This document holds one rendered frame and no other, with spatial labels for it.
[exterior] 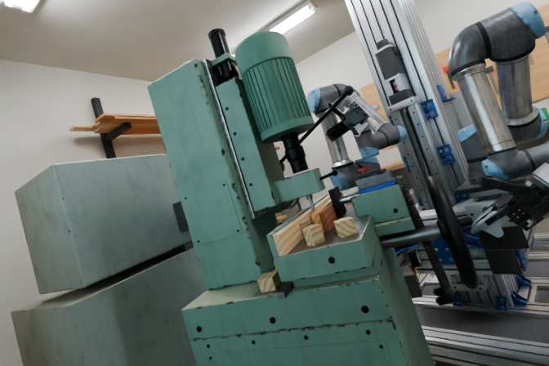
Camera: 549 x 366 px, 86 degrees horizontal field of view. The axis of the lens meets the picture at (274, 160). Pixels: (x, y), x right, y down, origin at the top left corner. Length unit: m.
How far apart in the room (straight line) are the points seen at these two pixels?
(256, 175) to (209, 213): 0.20
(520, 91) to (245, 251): 1.03
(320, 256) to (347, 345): 0.22
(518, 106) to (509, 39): 0.28
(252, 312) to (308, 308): 0.16
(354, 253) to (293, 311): 0.24
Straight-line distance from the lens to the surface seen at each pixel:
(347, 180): 1.49
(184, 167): 1.01
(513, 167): 1.08
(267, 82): 0.89
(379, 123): 1.38
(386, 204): 0.86
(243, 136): 0.92
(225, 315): 0.91
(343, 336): 0.80
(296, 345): 0.85
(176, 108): 1.03
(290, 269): 0.71
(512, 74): 1.23
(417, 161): 1.57
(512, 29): 1.13
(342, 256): 0.67
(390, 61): 1.58
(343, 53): 4.45
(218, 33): 1.09
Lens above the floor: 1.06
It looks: 5 degrees up
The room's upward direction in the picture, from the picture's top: 18 degrees counter-clockwise
